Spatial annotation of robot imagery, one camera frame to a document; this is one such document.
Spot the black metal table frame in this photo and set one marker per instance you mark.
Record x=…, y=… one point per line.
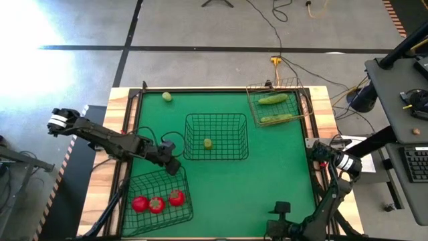
x=217, y=90

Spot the small green lime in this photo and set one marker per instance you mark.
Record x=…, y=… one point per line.
x=208, y=144
x=166, y=96

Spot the black flat desk device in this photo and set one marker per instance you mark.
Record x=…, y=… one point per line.
x=423, y=67

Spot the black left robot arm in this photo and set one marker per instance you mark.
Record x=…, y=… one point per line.
x=100, y=135

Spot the black desk caster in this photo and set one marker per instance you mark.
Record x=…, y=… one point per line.
x=390, y=207

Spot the grey metal stand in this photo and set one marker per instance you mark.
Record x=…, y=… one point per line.
x=26, y=160

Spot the white paper sheet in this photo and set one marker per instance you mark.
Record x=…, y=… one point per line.
x=368, y=167

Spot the black round stand base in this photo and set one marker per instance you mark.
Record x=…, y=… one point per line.
x=362, y=98

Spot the black desk support bar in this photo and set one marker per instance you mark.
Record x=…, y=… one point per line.
x=378, y=142

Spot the yellow power plug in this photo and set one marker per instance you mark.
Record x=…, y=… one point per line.
x=276, y=61

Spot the grey desk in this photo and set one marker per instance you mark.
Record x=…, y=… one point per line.
x=391, y=100

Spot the small brown object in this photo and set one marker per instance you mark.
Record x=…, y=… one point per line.
x=416, y=131

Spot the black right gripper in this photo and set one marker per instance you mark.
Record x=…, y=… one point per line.
x=277, y=229

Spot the black diagonal frame strut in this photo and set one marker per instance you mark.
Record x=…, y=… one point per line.
x=347, y=227
x=110, y=207

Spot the green cucumber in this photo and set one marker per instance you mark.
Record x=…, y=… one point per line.
x=275, y=118
x=272, y=99

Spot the black desk pole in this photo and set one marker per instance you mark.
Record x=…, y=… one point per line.
x=401, y=47

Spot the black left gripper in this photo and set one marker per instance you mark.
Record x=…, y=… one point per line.
x=172, y=165

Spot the green felt table mat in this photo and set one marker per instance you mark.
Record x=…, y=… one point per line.
x=234, y=187

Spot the black keyboard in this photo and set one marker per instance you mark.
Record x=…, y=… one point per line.
x=418, y=164

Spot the red tomato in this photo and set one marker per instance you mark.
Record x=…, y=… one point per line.
x=156, y=205
x=176, y=198
x=140, y=204

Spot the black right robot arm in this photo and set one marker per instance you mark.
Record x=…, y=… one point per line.
x=329, y=201

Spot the black floor mat striped edge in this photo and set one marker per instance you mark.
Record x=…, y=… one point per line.
x=411, y=13
x=73, y=201

